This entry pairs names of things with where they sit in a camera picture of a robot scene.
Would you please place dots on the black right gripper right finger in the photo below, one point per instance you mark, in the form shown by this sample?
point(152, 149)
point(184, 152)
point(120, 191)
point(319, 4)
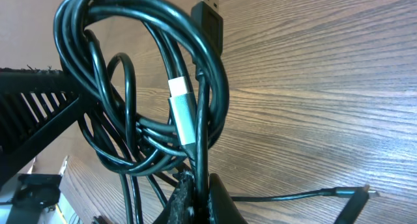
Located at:
point(181, 207)

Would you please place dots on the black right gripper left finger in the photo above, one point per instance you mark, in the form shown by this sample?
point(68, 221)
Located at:
point(37, 106)

